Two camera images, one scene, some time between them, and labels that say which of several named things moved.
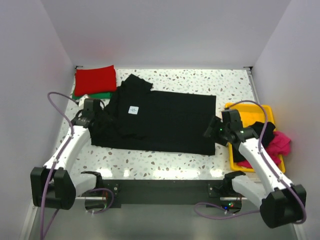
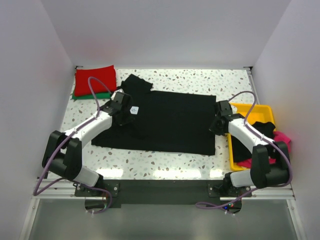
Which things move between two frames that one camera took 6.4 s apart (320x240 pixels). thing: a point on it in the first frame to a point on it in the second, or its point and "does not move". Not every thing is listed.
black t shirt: [137, 117] does not move
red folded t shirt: [95, 80] does not move
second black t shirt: [258, 127] does not move
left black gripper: [99, 116] to [124, 116]
